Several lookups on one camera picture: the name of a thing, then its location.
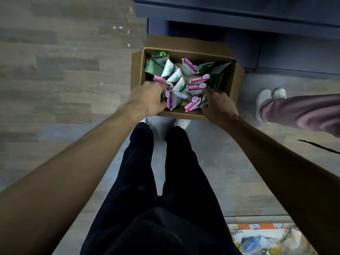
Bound person's right hand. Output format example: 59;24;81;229
200;86;239;126

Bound person's left forearm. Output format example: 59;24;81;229
0;102;146;255

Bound brown cardboard box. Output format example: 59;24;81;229
130;34;245;121

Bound black cable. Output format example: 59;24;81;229
298;140;340;155

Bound person's black trousers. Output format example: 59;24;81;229
80;122;243;255

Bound pink label cream tube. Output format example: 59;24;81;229
165;90;182;111

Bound person's right forearm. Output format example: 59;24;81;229
213;114;340;255

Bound person's white right shoe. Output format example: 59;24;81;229
174;118;192;130

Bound person's left hand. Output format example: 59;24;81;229
127;82;169;118

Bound pile of pink white tubes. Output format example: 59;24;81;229
154;58;211;112

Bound pile of green white tubes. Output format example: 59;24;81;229
145;52;232;108

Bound clear plastic bag of goods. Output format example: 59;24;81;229
227;223;318;255

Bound dark blue shelf unit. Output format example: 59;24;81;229
132;0;340;75

